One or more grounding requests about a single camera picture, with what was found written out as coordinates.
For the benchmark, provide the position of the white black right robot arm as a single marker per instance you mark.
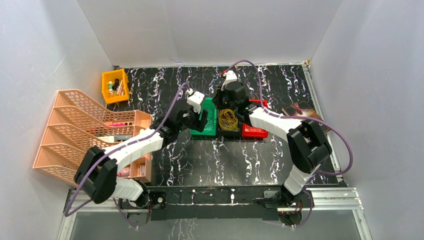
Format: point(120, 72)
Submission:
point(307, 143)

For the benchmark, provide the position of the peach plastic file rack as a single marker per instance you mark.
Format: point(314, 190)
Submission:
point(76, 123)

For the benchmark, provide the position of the red plastic bin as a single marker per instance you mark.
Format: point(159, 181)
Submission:
point(254, 132)

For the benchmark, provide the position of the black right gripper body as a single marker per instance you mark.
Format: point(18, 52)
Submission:
point(223, 99)

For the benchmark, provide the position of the yellow plastic bin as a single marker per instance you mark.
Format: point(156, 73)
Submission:
point(114, 86)

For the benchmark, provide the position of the black plastic bin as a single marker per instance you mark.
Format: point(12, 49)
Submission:
point(227, 124)

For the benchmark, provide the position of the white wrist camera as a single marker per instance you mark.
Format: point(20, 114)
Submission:
point(229, 77)
point(195, 99)

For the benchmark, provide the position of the green plastic bin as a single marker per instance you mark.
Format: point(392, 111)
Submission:
point(211, 124)

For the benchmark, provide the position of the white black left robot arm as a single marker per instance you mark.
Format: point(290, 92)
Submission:
point(97, 173)

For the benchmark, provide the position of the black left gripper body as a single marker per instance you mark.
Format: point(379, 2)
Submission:
point(199, 118)

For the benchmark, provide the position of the aluminium table frame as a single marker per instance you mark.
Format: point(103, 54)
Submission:
point(97, 174)

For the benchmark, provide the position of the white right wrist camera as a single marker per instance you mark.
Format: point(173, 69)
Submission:
point(229, 77)

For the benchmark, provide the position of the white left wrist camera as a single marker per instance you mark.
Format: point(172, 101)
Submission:
point(195, 99)

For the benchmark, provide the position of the dark paperback book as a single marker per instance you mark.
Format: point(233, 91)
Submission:
point(300, 109)

